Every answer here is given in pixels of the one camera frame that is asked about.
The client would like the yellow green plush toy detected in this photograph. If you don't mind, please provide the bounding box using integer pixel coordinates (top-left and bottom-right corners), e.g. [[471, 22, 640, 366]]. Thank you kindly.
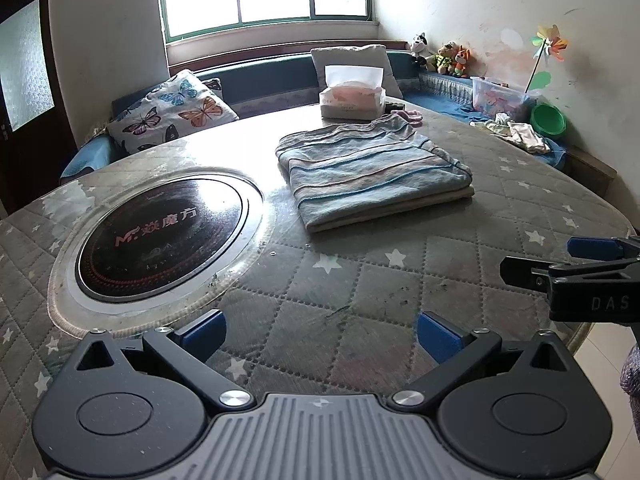
[[433, 41, 458, 76]]

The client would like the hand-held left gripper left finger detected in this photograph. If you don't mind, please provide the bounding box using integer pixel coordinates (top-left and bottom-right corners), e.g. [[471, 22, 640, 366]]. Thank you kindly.
[[75, 309, 257, 411]]

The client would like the blue sofa bench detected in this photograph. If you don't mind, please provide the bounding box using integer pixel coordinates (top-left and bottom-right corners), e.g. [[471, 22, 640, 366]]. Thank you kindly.
[[60, 50, 618, 196]]

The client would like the cow plush toy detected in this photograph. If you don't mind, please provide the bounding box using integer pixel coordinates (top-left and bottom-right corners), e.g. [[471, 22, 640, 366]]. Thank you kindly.
[[411, 31, 432, 69]]

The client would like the small pink cloth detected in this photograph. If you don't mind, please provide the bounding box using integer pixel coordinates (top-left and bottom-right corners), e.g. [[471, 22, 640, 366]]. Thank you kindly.
[[385, 109, 424, 127]]

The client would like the green plastic basin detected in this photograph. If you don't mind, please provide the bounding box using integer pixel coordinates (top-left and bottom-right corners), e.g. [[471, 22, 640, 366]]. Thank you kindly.
[[531, 101, 568, 136]]

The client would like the colourful pinwheel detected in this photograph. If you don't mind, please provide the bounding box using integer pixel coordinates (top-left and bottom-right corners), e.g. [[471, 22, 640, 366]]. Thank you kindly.
[[522, 24, 570, 95]]

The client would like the blue towel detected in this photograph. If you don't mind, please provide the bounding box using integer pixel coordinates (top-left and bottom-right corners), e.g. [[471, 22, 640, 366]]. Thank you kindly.
[[60, 135, 115, 179]]

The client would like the tissue box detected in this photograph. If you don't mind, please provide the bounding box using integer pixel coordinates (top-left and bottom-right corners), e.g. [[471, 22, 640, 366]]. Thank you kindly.
[[319, 65, 387, 120]]

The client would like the dark wooden door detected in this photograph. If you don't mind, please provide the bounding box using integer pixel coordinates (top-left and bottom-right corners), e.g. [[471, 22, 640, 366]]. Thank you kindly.
[[0, 0, 76, 216]]

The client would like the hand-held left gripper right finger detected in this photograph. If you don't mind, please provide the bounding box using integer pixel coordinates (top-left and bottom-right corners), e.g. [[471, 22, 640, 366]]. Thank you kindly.
[[390, 310, 577, 411]]

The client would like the orange plush toy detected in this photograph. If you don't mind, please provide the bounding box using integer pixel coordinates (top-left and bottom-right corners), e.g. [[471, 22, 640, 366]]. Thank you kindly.
[[452, 46, 475, 78]]

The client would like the round induction cooktop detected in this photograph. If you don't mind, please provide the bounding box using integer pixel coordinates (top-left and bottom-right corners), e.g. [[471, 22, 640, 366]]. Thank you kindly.
[[50, 165, 266, 337]]

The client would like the butterfly print pillow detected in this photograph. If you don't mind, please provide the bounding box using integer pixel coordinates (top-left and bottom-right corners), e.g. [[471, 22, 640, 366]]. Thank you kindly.
[[107, 69, 240, 156]]

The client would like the pile of light clothes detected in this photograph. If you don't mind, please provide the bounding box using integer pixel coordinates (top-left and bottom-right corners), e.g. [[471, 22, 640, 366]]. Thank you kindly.
[[470, 112, 552, 156]]

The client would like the clear plastic container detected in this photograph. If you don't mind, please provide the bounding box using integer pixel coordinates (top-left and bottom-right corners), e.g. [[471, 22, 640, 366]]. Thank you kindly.
[[471, 76, 543, 123]]

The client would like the striped blue pink cloth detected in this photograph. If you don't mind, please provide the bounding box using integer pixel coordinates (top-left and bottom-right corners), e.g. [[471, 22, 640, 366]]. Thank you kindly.
[[276, 112, 474, 234]]

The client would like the beige cushion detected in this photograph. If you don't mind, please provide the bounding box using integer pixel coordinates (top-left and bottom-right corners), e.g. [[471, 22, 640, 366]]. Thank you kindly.
[[310, 44, 403, 101]]

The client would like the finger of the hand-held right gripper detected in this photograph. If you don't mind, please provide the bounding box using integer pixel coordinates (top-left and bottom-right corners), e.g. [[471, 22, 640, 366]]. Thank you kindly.
[[500, 255, 640, 292], [567, 236, 640, 262]]

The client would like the person's patterned clothing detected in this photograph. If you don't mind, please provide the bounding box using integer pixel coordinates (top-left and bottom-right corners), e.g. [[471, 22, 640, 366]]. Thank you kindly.
[[620, 345, 640, 436]]

